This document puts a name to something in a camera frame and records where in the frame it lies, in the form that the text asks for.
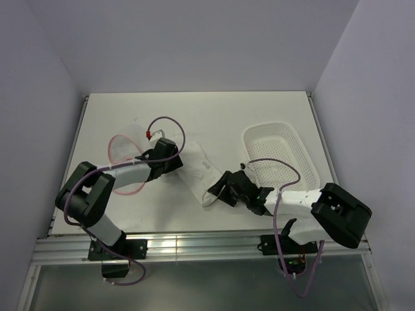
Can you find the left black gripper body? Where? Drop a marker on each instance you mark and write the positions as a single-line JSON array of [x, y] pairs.
[[172, 163]]

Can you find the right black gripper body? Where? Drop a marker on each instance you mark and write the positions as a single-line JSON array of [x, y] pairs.
[[242, 199]]

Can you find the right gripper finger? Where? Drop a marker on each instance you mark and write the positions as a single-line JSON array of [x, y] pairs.
[[220, 185], [228, 198]]

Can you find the white bra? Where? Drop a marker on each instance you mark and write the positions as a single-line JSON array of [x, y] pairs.
[[198, 173]]

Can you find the white mesh laundry bag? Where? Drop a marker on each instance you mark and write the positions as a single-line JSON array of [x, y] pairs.
[[127, 143]]

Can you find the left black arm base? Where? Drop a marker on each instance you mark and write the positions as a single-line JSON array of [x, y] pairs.
[[135, 249]]

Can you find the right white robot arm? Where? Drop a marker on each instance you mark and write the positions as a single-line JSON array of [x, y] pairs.
[[315, 215]]

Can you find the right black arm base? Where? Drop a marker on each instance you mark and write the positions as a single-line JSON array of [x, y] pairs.
[[294, 253]]

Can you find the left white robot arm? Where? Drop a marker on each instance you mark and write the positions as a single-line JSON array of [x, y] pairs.
[[86, 193]]

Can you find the white perforated plastic basket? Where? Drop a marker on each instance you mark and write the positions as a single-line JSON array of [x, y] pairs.
[[268, 142]]

